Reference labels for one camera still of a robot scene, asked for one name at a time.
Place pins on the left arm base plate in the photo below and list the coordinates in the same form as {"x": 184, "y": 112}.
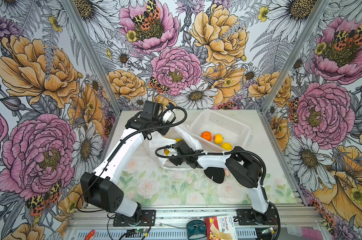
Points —
{"x": 144, "y": 218}

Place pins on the peach toy fruit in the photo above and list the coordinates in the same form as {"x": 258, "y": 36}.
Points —
{"x": 218, "y": 139}

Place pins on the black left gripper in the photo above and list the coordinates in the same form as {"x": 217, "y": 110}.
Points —
{"x": 163, "y": 131}

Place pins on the teal round tape dispenser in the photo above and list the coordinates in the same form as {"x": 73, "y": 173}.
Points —
{"x": 196, "y": 230}

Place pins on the white plastic mesh basket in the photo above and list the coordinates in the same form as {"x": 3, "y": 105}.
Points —
{"x": 232, "y": 131}

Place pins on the red handled tool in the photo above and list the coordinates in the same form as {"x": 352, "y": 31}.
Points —
{"x": 90, "y": 235}

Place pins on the red white bandage box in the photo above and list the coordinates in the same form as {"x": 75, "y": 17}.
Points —
{"x": 221, "y": 228}

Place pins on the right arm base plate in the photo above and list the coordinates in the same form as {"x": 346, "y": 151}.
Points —
{"x": 250, "y": 217}

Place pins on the aluminium corner post left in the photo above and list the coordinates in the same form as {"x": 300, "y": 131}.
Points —
{"x": 85, "y": 39}

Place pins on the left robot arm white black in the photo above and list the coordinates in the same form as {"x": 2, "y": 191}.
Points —
{"x": 100, "y": 188}

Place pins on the white plastic bag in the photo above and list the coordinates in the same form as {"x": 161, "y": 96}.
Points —
{"x": 158, "y": 141}

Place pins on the orange toy orange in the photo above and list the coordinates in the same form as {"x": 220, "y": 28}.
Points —
{"x": 207, "y": 136}

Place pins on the pink transparent packet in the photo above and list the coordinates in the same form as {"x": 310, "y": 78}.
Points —
{"x": 306, "y": 233}

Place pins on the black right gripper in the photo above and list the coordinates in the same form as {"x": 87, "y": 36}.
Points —
{"x": 175, "y": 161}

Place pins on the aluminium corner post right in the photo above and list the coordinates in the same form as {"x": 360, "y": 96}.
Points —
{"x": 302, "y": 38}

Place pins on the aluminium corner post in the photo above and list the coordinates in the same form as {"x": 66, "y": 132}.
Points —
{"x": 302, "y": 38}
{"x": 85, "y": 39}

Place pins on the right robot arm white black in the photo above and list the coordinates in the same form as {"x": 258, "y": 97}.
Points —
{"x": 246, "y": 167}

